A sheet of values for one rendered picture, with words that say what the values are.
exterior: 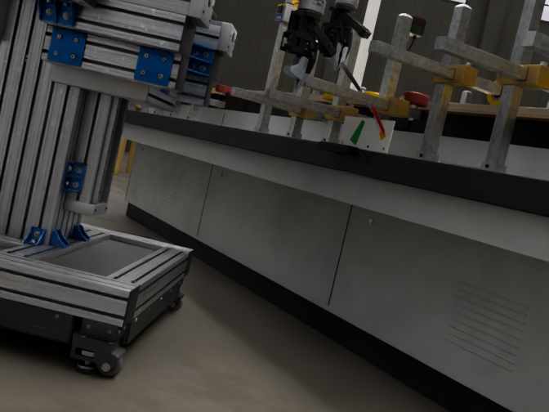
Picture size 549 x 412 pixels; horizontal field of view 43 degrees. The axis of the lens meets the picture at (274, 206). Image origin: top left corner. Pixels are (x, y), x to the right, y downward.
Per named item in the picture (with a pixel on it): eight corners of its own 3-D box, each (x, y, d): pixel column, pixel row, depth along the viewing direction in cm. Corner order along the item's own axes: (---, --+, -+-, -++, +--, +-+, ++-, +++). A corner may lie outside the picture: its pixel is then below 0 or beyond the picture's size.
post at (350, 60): (323, 163, 239) (355, 24, 236) (318, 161, 242) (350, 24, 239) (332, 164, 241) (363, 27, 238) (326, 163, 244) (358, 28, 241)
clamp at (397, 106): (394, 114, 210) (398, 97, 209) (367, 111, 221) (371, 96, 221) (408, 118, 213) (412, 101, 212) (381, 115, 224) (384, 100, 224)
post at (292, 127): (287, 154, 260) (316, 27, 257) (283, 153, 263) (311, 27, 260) (295, 155, 262) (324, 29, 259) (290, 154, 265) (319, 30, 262)
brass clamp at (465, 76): (459, 82, 187) (464, 64, 187) (426, 81, 199) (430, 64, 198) (475, 87, 190) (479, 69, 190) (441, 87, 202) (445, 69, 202)
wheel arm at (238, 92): (234, 97, 242) (236, 86, 241) (229, 97, 245) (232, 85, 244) (334, 125, 264) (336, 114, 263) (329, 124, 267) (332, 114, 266)
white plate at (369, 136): (386, 153, 209) (394, 120, 209) (337, 145, 232) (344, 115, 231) (387, 154, 210) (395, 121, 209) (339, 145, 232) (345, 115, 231)
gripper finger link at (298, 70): (283, 86, 195) (290, 53, 195) (300, 91, 198) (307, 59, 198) (288, 86, 193) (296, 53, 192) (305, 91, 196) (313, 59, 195)
